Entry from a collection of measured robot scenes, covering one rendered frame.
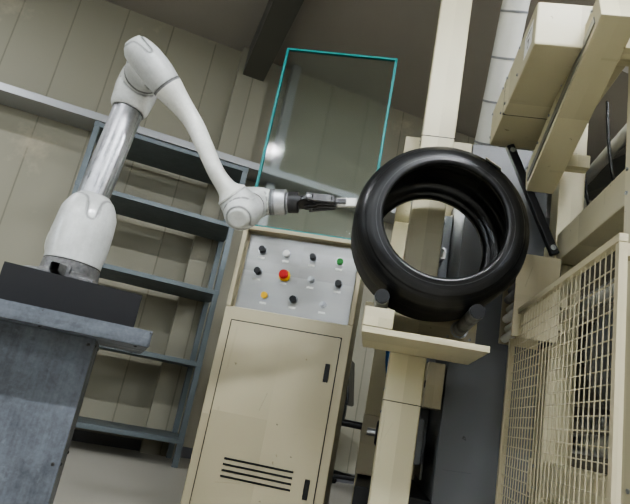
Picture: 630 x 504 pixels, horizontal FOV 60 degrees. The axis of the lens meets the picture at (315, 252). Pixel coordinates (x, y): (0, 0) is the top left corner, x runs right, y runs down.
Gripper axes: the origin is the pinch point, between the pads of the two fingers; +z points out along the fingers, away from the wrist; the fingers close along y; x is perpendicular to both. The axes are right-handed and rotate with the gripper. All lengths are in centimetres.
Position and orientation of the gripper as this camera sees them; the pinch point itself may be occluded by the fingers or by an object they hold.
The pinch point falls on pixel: (346, 202)
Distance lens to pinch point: 188.3
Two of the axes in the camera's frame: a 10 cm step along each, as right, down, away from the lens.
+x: -0.4, 9.6, -2.9
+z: 10.0, 0.2, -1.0
